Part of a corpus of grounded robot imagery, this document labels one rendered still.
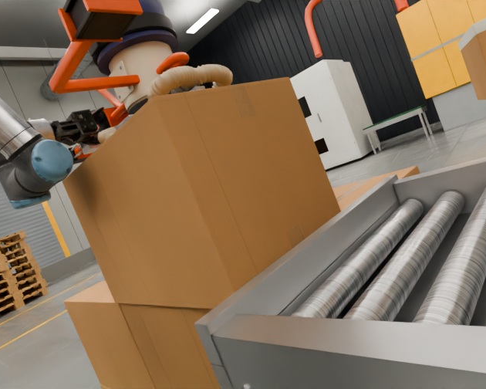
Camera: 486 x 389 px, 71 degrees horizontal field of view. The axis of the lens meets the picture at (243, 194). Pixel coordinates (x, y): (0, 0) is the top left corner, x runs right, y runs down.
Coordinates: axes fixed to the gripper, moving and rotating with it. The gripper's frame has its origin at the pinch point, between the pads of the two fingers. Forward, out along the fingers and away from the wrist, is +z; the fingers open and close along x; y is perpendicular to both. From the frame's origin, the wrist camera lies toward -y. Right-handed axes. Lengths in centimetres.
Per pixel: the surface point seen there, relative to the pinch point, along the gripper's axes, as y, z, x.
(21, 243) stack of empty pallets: -664, 87, -3
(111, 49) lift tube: 32.0, -9.9, 8.3
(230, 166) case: 56, -11, -28
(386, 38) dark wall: -234, 1025, 151
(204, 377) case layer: 29, -20, -72
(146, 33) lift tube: 38.0, -3.2, 8.7
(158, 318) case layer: 19, -20, -57
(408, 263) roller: 80, -7, -53
